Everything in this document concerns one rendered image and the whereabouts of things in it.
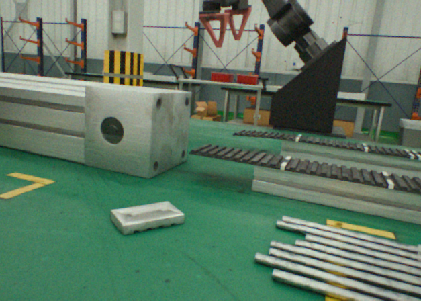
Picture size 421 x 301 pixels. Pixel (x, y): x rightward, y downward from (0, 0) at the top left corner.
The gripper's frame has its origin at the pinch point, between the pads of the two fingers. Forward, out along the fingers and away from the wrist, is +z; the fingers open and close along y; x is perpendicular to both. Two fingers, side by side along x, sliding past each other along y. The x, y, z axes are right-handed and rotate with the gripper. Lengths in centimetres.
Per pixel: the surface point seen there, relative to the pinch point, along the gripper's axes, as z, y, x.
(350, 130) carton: 197, 412, 24
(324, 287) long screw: 4, -58, -36
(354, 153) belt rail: 12.6, -24.3, -33.4
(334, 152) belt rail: 12.7, -24.9, -30.6
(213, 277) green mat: 4, -60, -30
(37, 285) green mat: 2, -66, -23
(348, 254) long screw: 6, -53, -37
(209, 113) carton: 180, 373, 248
